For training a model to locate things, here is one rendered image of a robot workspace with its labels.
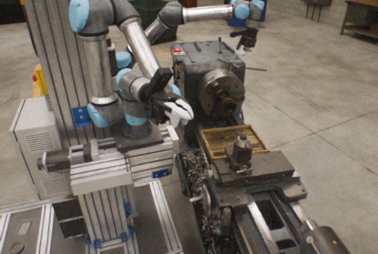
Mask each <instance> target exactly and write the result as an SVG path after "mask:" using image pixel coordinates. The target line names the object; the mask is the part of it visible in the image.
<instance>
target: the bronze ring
mask: <svg viewBox="0 0 378 254"><path fill-rule="evenodd" d="M220 105H221V108H222V109H223V110H224V111H225V112H227V113H232V112H234V111H235V110H236V105H235V102H234V100H233V99H232V98H231V97H226V98H224V99H223V100H222V101H221V104H220Z"/></svg>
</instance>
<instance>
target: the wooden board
mask: <svg viewBox="0 0 378 254"><path fill-rule="evenodd" d="M248 128H249V129H250V130H249V129H248ZM241 129H242V130H241ZM245 129H247V130H249V131H244V130H245ZM235 130H236V131H235ZM237 131H238V132H239V131H240V132H241V133H242V132H245V133H246V134H247V135H249V136H247V137H248V138H249V140H250V142H251V144H250V146H252V154H257V153H262V152H270V150H269V148H268V147H267V146H266V145H264V143H263V141H262V139H261V137H260V136H259V135H258V133H257V132H256V131H255V128H254V127H253V126H252V125H251V124H249V125H241V126H240V125H238V126H229V127H222V128H211V129H208V130H203V131H202V130H201V131H200V135H201V137H202V140H203V143H204V146H205V147H206V149H207V152H208V155H209V157H210V159H211V162H212V164H214V161H215V160H220V159H224V158H227V157H226V154H225V153H224V147H225V145H231V144H234V141H235V139H236V138H237V137H238V135H236V132H237ZM220 132H221V133H222V134H221V133H220ZM205 133H206V134H207V135H209V136H205ZM213 133H214V135H215V136H214V135H213ZM225 134H226V135H225ZM219 135H220V136H219ZM221 135H222V136H221ZM224 135H225V136H224ZM231 135H232V136H231ZM217 136H219V137H217ZM205 137H208V138H205ZM252 137H253V138H252ZM254 145H255V146H254ZM261 148H263V149H264V150H262V149H261ZM214 153H216V154H214ZM213 154H214V155H213ZM214 156H215V157H214Z"/></svg>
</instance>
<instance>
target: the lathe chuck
mask: <svg viewBox="0 0 378 254"><path fill-rule="evenodd" d="M226 73H227V71H224V70H221V71H215V72H213V73H212V74H210V75H208V76H207V77H205V78H204V79H203V81H202V82H201V83H200V86H199V88H198V100H199V102H200V104H201V106H202V108H203V111H205V112H206V113H207V114H209V115H211V113H212V111H213V109H214V108H215V105H216V104H217V103H218V101H217V100H221V98H218V93H216V91H215V90H214V88H213V87H212V85H211V83H210V82H209V81H210V80H211V79H213V78H214V79H215V80H216V81H217V82H218V84H219V86H220V87H221V89H222V91H224V92H225V95H226V97H227V92H229V94H234V93H243V92H246V90H245V87H244V85H243V83H242V81H241V80H239V79H238V78H237V76H235V75H234V74H233V73H231V72H230V73H229V74H226ZM243 102H244V100H243V101H239V103H236V110H235V111H234V112H232V113H227V112H223V113H222V114H220V115H219V117H218V118H221V117H225V116H229V115H232V114H233V113H235V112H236V111H237V110H238V109H239V108H241V107H242V104H243Z"/></svg>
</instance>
